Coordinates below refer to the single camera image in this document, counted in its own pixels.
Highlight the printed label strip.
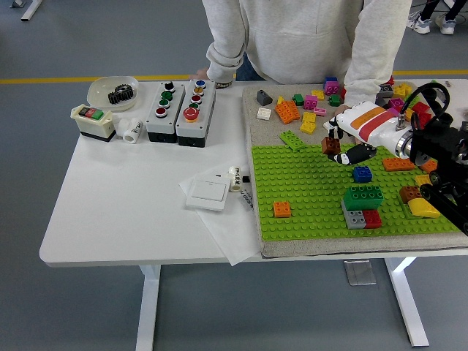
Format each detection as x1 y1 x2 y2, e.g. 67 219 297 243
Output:
238 186 256 215

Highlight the white table leg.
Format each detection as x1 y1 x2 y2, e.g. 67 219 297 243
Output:
383 257 430 348
135 265 162 351

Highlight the person's left hand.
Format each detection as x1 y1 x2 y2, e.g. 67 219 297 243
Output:
336 103 363 145

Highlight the white paper sheet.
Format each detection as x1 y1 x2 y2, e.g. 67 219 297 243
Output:
178 160 261 267

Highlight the grey four-button control box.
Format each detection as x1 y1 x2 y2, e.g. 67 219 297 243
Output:
145 80 186 144

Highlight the white table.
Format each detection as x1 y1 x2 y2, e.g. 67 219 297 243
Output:
38 78 468 351

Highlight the person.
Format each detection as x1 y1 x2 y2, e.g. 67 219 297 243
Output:
188 0 414 146
407 0 458 36

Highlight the person's right hand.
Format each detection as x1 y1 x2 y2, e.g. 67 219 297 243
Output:
188 68 213 82

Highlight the green long toy brick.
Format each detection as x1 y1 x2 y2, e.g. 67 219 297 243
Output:
342 184 385 212

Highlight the orange square toy brick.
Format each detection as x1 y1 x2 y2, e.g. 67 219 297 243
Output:
272 201 293 219

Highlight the silver floor plate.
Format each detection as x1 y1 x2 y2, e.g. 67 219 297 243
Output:
342 258 377 287

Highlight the orange wide toy brick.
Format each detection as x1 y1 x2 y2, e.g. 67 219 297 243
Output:
273 100 301 125

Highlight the white furniture foot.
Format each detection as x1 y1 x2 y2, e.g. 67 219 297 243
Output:
10 0 44 22

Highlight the grey emergency-stop control box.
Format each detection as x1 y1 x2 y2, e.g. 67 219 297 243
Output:
175 78 216 148

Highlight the green flat studded plate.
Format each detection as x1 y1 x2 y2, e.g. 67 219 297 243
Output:
279 130 307 153

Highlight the white wall switch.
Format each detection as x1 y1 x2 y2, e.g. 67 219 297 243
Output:
185 174 230 213

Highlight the yellow curved brick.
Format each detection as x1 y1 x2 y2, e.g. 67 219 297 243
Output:
407 197 442 219

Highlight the grey toy brick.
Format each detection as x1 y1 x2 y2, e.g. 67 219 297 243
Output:
341 199 366 230

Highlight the cream red-green switch box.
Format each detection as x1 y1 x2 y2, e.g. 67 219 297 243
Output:
69 104 117 143

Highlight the brown square toy brick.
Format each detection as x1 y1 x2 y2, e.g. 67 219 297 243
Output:
321 136 341 155
399 185 421 204

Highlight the lime green studded baseplate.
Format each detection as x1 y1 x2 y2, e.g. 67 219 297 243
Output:
250 140 468 243

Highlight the white pipe tee fitting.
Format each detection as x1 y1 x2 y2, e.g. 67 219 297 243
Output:
116 117 144 144

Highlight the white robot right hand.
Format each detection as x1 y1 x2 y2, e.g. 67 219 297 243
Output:
326 102 407 165

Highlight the white plastic bowl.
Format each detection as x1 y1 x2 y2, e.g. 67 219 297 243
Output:
86 75 140 113

